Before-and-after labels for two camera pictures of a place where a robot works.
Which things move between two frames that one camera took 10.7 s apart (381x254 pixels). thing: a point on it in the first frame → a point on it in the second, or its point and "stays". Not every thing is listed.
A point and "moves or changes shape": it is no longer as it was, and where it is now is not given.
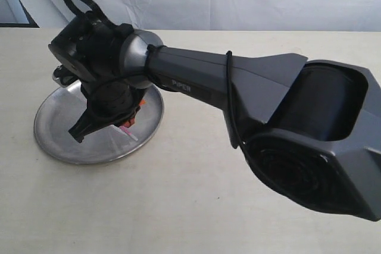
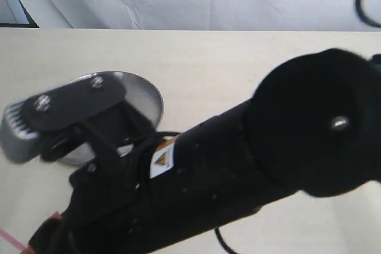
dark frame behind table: (13, 13) stays
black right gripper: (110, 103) → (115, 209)
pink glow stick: (127, 131) moves or changes shape
